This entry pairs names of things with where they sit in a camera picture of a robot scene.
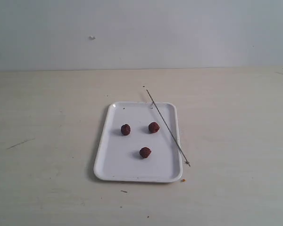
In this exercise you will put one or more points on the dark red ball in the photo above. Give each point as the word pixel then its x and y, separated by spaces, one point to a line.
pixel 145 152
pixel 125 129
pixel 153 127

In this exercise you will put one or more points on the thin metal skewer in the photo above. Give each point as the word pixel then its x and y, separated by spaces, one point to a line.
pixel 173 137

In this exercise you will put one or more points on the dark red ball front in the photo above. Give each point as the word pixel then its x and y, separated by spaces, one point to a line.
pixel 145 152

